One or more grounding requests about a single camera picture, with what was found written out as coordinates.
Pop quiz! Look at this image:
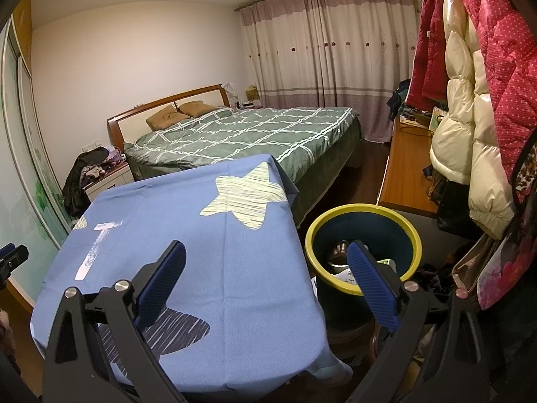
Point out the red coat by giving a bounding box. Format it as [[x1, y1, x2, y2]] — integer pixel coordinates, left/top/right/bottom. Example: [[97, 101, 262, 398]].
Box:
[[405, 0, 453, 112]]

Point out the pile of dark clothes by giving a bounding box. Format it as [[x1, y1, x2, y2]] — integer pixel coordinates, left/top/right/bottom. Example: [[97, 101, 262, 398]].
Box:
[[63, 147, 129, 220]]

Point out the white nightstand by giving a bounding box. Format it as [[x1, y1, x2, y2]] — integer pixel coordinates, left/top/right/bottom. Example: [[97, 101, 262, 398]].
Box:
[[84, 163, 135, 203]]

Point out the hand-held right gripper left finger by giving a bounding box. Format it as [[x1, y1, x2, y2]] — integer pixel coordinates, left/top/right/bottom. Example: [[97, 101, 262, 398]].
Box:
[[42, 240, 187, 403]]

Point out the pink floral bag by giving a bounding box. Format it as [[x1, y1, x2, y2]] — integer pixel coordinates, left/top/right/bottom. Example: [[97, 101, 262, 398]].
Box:
[[476, 238, 537, 312]]

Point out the blue bin with yellow rim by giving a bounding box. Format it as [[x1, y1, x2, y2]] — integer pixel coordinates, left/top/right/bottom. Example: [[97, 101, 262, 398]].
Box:
[[305, 204, 422, 329]]

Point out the beige tote bag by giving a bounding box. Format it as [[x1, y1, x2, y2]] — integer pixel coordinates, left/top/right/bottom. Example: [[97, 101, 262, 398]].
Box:
[[452, 234, 496, 288]]

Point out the pink dotted jacket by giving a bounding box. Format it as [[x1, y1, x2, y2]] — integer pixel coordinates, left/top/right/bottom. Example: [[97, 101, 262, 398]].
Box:
[[461, 0, 537, 202]]

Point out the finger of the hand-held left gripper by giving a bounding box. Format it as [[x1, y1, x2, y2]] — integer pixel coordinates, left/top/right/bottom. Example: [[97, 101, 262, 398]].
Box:
[[0, 243, 30, 290]]

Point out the clothes heap on desk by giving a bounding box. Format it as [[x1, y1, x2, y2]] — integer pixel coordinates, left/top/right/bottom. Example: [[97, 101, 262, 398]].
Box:
[[386, 78, 421, 120]]

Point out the brown pillow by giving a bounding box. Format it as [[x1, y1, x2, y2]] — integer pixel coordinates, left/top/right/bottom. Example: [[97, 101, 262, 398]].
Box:
[[180, 101, 219, 118], [145, 108, 189, 131]]

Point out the wooden bed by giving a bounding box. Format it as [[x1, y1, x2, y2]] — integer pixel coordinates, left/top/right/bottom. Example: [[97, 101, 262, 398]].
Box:
[[106, 84, 363, 225]]

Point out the cream puffer jacket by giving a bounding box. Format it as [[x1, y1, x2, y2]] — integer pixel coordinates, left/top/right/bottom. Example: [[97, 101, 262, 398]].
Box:
[[429, 0, 518, 236]]

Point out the black bag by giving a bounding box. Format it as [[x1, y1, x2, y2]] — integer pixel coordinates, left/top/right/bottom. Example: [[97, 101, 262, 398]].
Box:
[[436, 180, 476, 241]]

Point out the pink and white curtain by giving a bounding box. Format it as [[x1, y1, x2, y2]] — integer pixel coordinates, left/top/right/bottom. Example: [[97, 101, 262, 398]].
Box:
[[235, 0, 420, 143]]

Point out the sliding glass wardrobe door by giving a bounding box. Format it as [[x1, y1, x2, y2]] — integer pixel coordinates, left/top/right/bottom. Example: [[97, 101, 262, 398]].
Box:
[[0, 12, 72, 307]]

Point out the wooden desk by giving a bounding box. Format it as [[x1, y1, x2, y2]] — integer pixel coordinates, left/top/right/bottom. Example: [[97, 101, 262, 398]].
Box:
[[378, 115, 446, 219]]

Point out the table with blue star cloth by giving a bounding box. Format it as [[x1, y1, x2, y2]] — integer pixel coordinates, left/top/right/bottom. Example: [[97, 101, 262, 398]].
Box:
[[29, 153, 354, 391]]

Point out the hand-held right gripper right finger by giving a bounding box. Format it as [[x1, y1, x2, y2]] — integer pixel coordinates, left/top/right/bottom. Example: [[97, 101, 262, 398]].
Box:
[[347, 240, 491, 403]]

